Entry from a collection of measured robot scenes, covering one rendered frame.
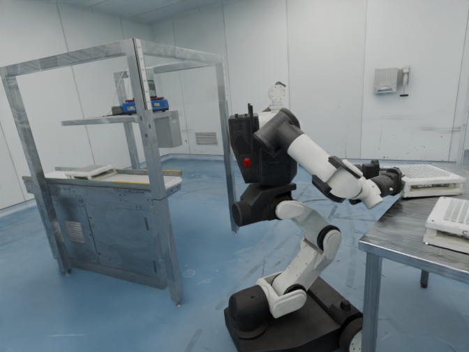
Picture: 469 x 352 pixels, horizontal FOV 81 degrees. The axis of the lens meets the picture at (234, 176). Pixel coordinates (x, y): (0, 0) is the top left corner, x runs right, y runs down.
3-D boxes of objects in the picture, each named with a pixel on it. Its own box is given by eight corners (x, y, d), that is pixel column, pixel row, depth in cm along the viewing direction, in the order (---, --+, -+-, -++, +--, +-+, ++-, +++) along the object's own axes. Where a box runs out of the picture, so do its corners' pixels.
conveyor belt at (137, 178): (182, 184, 189) (181, 177, 188) (158, 196, 167) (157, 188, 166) (55, 176, 244) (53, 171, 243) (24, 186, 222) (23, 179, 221)
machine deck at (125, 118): (179, 116, 180) (177, 110, 179) (138, 123, 147) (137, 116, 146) (109, 120, 205) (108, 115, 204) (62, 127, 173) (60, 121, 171)
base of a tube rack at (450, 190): (463, 194, 115) (465, 188, 114) (403, 197, 116) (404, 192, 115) (426, 177, 138) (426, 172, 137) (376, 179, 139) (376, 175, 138)
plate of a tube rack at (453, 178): (466, 182, 113) (467, 178, 113) (405, 186, 114) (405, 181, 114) (427, 167, 137) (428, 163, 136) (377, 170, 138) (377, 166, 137)
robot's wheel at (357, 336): (377, 349, 140) (345, 367, 133) (368, 341, 144) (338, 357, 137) (378, 318, 134) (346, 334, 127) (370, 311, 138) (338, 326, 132)
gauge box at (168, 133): (183, 144, 186) (179, 114, 180) (173, 148, 177) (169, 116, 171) (156, 144, 195) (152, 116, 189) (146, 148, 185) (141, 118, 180)
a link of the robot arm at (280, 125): (280, 153, 91) (253, 128, 97) (283, 163, 99) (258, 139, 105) (306, 129, 91) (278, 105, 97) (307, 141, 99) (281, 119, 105)
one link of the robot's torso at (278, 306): (273, 323, 135) (271, 300, 131) (255, 297, 153) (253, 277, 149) (308, 309, 142) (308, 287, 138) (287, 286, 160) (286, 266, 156)
